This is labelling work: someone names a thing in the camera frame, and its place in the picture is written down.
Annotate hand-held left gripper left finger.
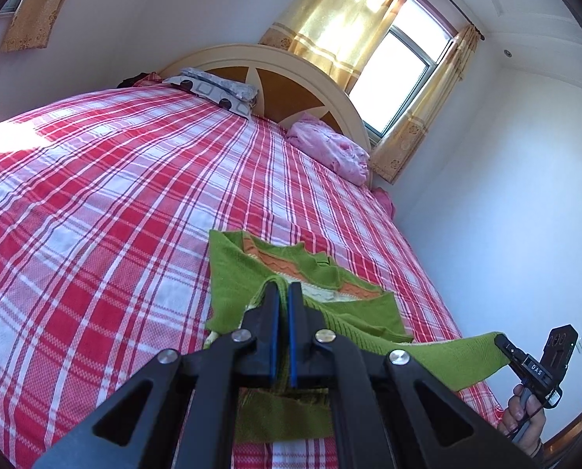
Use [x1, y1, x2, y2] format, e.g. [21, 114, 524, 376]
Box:
[31, 283, 281, 469]

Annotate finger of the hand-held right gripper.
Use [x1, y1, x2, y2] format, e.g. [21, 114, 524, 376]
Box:
[495, 333, 533, 377]

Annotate brown wooden furniture edge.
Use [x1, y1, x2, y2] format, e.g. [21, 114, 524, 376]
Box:
[540, 403, 582, 460]

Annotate dark clothes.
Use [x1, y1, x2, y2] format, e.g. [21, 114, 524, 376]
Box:
[116, 72, 162, 90]

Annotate pink cloth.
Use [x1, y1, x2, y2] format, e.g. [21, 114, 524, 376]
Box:
[371, 186, 395, 218]

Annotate grey printed pillow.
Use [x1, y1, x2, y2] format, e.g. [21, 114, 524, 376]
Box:
[161, 67, 260, 118]

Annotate cream wooden headboard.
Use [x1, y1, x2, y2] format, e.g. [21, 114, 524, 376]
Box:
[159, 44, 372, 154]

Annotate yellow side window curtain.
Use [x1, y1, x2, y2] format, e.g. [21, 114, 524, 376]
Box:
[0, 0, 87, 53]

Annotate pink floral pillow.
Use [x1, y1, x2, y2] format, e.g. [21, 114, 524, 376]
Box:
[286, 112, 371, 186]

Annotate person's right hand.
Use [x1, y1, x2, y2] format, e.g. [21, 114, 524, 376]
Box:
[497, 383, 546, 456]

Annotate long black curtain rod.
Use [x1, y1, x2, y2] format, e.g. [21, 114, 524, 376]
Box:
[408, 0, 487, 41]

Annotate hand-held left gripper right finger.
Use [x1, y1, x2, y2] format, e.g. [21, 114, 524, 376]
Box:
[288, 282, 538, 469]

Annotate wide yellow curtain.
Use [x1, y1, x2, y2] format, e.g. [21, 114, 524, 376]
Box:
[258, 0, 421, 93]

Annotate bed with red plaid sheet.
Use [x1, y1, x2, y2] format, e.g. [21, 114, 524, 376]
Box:
[0, 81, 509, 469]

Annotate green orange striped knit sweater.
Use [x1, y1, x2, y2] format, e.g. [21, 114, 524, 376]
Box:
[204, 229, 511, 445]

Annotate narrow yellow curtain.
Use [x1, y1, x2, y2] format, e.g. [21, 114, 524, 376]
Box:
[370, 24, 482, 185]

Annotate window behind headboard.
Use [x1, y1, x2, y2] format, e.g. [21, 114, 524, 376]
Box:
[347, 0, 460, 140]

